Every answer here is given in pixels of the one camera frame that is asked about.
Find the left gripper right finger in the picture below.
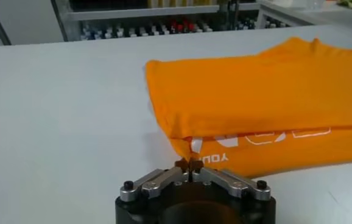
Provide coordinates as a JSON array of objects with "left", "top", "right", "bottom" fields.
[{"left": 189, "top": 158, "right": 272, "bottom": 201}]

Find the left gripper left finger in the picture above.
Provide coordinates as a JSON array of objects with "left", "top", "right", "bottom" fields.
[{"left": 119, "top": 157, "right": 191, "bottom": 202}]

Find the beverage shelf rack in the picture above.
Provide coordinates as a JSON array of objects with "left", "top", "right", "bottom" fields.
[
  {"left": 218, "top": 0, "right": 291, "bottom": 31},
  {"left": 51, "top": 0, "right": 234, "bottom": 42}
]

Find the orange t-shirt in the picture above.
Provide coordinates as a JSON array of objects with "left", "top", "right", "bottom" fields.
[{"left": 144, "top": 36, "right": 352, "bottom": 179}]

